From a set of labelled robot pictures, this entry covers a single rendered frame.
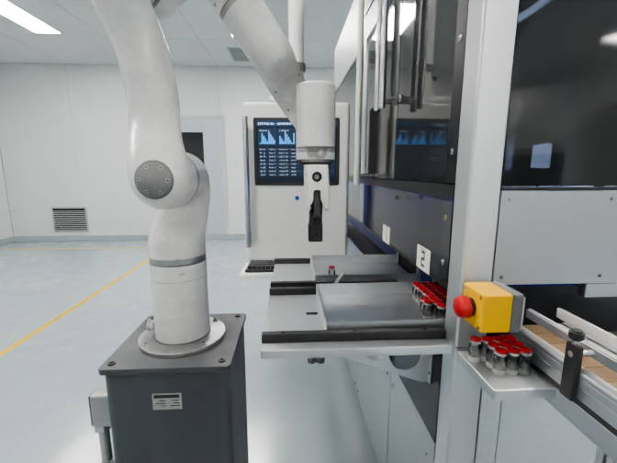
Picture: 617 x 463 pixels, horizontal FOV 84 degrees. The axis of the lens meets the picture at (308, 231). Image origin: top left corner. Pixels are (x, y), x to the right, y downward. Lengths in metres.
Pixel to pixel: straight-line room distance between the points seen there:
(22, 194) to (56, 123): 1.38
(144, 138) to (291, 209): 1.04
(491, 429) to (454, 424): 0.08
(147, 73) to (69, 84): 6.54
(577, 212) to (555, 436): 0.50
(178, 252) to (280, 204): 0.97
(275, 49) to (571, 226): 0.67
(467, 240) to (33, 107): 7.30
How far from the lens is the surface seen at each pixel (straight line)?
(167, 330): 0.82
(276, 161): 1.65
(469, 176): 0.72
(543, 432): 1.02
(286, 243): 1.69
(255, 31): 0.76
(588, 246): 0.88
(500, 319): 0.70
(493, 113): 0.74
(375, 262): 1.38
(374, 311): 0.92
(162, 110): 0.75
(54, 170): 7.39
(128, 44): 0.80
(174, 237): 0.76
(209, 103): 6.44
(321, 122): 0.73
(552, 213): 0.82
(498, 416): 0.93
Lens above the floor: 1.24
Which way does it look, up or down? 10 degrees down
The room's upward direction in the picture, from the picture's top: straight up
